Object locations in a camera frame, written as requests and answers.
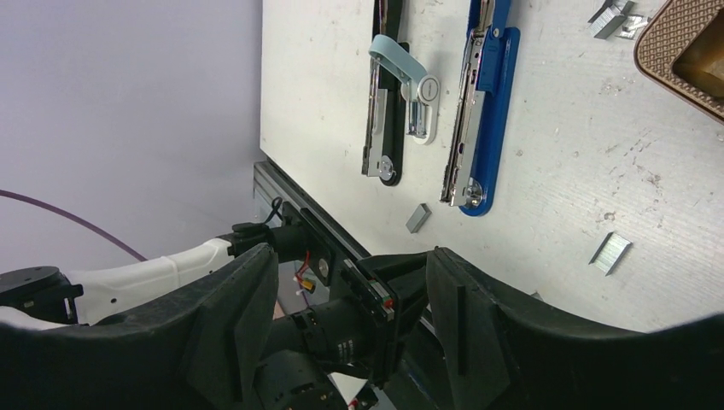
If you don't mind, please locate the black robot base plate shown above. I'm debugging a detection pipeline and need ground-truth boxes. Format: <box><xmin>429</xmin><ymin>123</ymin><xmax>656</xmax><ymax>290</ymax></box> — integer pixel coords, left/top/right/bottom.
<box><xmin>254</xmin><ymin>161</ymin><xmax>453</xmax><ymax>409</ymax></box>

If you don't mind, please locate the black stapler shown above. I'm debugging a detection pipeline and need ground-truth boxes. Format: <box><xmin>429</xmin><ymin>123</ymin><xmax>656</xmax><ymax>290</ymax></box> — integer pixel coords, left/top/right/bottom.
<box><xmin>361</xmin><ymin>1</ymin><xmax>406</xmax><ymax>187</ymax></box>

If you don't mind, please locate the brown wooden tray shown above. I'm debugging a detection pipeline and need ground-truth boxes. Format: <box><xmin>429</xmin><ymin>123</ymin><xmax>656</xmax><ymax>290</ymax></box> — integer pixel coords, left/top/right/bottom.
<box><xmin>633</xmin><ymin>0</ymin><xmax>723</xmax><ymax>123</ymax></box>

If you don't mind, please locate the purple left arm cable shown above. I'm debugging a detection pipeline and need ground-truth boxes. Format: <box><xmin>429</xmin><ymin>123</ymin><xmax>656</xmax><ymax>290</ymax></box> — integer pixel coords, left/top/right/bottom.
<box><xmin>0</xmin><ymin>189</ymin><xmax>149</xmax><ymax>264</ymax></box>

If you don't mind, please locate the grey staple strip cluster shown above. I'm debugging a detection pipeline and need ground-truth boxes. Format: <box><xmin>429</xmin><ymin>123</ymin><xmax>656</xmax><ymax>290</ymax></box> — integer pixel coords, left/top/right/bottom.
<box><xmin>587</xmin><ymin>0</ymin><xmax>651</xmax><ymax>40</ymax></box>

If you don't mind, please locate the small grey staple strip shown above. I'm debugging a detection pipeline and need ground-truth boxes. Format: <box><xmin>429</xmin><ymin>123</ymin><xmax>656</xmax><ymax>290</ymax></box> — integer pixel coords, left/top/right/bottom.
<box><xmin>588</xmin><ymin>231</ymin><xmax>633</xmax><ymax>276</ymax></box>

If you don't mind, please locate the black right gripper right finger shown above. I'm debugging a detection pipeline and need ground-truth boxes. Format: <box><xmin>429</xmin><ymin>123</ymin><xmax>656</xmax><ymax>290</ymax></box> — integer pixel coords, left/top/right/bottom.
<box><xmin>426</xmin><ymin>248</ymin><xmax>723</xmax><ymax>409</ymax></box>

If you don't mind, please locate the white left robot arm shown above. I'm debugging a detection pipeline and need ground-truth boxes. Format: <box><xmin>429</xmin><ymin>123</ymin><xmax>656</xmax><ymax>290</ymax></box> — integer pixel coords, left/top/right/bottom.
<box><xmin>1</xmin><ymin>223</ymin><xmax>308</xmax><ymax>331</ymax></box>

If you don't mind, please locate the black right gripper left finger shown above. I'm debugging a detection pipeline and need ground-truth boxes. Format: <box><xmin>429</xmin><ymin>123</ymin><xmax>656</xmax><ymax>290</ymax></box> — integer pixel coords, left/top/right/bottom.
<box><xmin>1</xmin><ymin>244</ymin><xmax>278</xmax><ymax>409</ymax></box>

